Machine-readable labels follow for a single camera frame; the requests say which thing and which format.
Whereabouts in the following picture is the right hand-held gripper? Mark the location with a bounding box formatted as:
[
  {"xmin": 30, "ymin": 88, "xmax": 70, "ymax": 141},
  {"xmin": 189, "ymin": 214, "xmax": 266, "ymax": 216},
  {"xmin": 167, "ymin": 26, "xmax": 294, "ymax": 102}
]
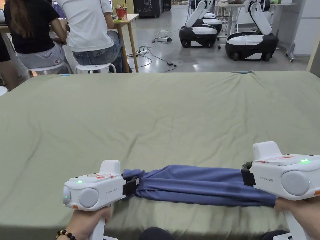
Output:
[{"xmin": 241, "ymin": 141, "xmax": 320, "ymax": 240}]

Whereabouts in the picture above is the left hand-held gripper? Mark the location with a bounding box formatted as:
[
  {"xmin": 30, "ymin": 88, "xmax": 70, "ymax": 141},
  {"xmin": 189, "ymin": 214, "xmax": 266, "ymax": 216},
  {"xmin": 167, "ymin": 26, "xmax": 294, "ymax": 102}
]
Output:
[{"xmin": 62, "ymin": 160, "xmax": 138, "ymax": 240}]

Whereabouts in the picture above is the dark blue garment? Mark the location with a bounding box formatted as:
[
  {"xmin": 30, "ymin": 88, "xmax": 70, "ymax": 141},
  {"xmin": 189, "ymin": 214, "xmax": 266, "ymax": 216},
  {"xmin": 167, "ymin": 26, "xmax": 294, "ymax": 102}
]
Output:
[{"xmin": 122, "ymin": 164, "xmax": 277, "ymax": 208}]

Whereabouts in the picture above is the person's left hand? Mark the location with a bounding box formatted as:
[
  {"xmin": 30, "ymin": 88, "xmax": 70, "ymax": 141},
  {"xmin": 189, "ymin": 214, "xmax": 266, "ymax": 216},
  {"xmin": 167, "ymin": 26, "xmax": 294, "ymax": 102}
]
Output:
[{"xmin": 68, "ymin": 206, "xmax": 112, "ymax": 240}]

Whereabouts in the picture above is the person's right hand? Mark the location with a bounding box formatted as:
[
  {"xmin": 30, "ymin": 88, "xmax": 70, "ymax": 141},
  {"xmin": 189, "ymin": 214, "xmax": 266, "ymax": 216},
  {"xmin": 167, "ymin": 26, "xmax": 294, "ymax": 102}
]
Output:
[{"xmin": 273, "ymin": 196, "xmax": 320, "ymax": 240}]

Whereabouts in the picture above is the bed with pale green sheet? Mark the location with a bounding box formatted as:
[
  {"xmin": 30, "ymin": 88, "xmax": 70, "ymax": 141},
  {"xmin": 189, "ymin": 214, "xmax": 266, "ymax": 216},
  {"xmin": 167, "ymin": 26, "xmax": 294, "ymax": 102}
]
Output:
[{"xmin": 0, "ymin": 71, "xmax": 320, "ymax": 240}]

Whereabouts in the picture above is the white and black wheeled robot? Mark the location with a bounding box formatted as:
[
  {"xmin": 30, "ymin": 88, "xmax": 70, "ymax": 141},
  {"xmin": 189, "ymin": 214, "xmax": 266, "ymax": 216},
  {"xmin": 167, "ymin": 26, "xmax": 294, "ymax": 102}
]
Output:
[
  {"xmin": 225, "ymin": 0, "xmax": 279, "ymax": 62},
  {"xmin": 178, "ymin": 0, "xmax": 218, "ymax": 48},
  {"xmin": 200, "ymin": 10, "xmax": 223, "ymax": 33}
]

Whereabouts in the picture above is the white cabinet on casters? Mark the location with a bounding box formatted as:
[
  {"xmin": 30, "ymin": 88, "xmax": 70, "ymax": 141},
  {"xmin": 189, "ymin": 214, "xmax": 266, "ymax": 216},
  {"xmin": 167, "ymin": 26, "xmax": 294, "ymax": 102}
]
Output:
[{"xmin": 286, "ymin": 0, "xmax": 320, "ymax": 63}]

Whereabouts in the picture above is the white desk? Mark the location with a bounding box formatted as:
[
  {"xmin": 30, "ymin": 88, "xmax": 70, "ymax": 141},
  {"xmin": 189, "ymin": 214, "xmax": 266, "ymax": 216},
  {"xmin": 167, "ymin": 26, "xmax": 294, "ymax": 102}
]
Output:
[{"xmin": 216, "ymin": 0, "xmax": 252, "ymax": 42}]

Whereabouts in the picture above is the black cabinet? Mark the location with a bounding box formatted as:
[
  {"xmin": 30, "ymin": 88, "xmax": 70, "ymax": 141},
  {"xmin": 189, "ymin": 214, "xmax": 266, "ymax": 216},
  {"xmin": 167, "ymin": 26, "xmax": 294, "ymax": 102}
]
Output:
[{"xmin": 133, "ymin": 0, "xmax": 161, "ymax": 18}]

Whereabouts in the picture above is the white power strip with cables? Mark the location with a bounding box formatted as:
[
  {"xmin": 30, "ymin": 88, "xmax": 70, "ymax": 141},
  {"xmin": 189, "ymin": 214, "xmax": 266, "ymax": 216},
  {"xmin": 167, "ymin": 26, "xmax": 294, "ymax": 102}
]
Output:
[{"xmin": 126, "ymin": 46, "xmax": 154, "ymax": 58}]

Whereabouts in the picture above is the white power adapter with cable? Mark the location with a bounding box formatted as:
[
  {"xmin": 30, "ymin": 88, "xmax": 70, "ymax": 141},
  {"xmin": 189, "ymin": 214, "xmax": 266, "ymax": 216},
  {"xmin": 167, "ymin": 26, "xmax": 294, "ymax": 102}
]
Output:
[{"xmin": 151, "ymin": 36, "xmax": 173, "ymax": 44}]

